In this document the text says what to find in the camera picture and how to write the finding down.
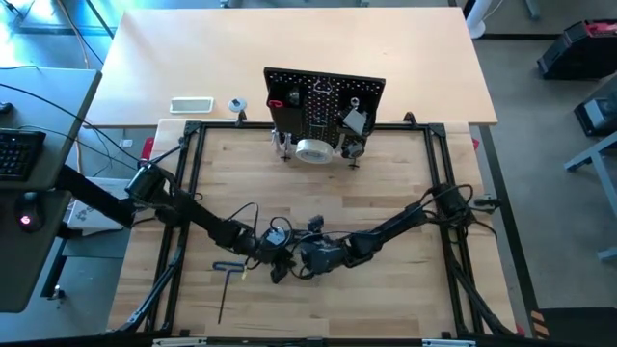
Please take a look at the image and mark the blue T-handle hex key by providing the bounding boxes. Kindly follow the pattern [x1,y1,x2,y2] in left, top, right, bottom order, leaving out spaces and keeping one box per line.
[211,260,247,325]

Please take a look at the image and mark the white tape roll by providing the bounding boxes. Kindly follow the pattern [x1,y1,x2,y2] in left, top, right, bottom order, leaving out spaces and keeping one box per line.
[294,138,335,165]

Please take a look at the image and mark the black tape measure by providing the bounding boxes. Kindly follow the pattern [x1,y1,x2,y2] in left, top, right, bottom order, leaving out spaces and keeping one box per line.
[342,140,365,160]

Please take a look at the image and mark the grey black hand tool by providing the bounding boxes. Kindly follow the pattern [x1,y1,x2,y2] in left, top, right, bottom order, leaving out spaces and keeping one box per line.
[342,108,368,136]

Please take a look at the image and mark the black perforated metal pegboard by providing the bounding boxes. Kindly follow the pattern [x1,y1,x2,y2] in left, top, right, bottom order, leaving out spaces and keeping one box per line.
[262,67,388,170]

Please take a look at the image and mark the tall black pegboard bin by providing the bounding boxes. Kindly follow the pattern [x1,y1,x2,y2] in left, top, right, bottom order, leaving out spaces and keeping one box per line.
[266,85,306,142]

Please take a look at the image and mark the white rectangular tray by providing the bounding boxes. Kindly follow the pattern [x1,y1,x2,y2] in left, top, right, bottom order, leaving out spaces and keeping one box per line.
[169,95,215,116]

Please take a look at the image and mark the black desk support beam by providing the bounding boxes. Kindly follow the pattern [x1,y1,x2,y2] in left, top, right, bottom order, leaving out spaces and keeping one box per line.
[55,163,141,230]

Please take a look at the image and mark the white cardboard box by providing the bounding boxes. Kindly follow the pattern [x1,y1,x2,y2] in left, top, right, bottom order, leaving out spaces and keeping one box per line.
[66,176,139,233]

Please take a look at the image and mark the tan laminate table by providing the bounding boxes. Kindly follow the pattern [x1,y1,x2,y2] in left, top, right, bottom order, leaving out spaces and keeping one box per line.
[86,7,498,129]

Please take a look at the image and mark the grey side desk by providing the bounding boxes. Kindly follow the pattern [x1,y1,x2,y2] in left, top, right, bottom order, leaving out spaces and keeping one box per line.
[0,67,103,314]

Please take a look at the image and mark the black computer mouse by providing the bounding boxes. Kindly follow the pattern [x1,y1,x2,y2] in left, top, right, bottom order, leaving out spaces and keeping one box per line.
[13,191,45,234]

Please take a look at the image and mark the black mat hazard stripes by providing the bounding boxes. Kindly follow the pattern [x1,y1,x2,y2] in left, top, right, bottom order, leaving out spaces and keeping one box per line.
[529,306,617,341]

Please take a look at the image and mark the black keyboard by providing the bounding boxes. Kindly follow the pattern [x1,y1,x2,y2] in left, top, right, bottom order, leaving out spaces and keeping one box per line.
[0,127,48,183]

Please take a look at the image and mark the white cylindrical stand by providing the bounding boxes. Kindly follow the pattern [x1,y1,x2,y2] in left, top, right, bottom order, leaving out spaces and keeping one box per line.
[462,0,505,40]

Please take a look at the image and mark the black grey equipment box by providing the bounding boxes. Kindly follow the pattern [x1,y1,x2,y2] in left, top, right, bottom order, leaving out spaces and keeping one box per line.
[573,86,617,137]

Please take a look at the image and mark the black tool case red lid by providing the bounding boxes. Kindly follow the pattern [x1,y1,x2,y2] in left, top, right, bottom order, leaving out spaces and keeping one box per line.
[536,18,617,82]

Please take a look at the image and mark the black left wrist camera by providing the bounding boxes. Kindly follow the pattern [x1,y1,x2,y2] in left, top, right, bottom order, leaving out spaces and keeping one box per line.
[269,262,293,285]

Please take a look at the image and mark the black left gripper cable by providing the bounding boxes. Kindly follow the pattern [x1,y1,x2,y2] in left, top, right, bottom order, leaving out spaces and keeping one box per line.
[225,201,295,242]

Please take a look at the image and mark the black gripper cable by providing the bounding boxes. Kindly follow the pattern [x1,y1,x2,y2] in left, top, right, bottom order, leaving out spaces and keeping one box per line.
[288,182,476,280]
[225,201,295,242]

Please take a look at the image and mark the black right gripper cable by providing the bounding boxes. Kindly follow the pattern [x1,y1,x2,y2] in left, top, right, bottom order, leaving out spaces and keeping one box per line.
[288,182,476,280]

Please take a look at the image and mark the black aluminium table frame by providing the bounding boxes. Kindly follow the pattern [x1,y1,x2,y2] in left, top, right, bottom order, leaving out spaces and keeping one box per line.
[115,119,520,338]

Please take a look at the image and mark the silver metal bracket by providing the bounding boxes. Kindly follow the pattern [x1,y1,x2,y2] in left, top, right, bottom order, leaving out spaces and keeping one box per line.
[421,338,477,347]
[152,336,208,346]

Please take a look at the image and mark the grey metal cart frame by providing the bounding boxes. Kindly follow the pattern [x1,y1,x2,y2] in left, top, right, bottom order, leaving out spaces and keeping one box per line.
[563,136,617,262]

